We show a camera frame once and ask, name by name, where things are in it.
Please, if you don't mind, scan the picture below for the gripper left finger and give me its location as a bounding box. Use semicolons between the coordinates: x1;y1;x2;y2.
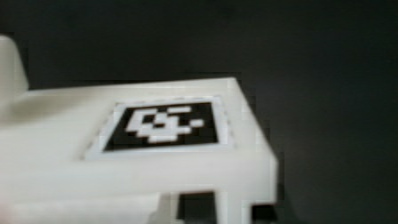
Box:
176;192;217;224

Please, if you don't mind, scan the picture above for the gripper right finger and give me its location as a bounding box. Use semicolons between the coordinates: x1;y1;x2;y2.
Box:
251;205;278;224

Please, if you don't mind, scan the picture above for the white drawer box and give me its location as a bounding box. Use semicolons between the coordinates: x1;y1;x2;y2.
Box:
0;35;279;224

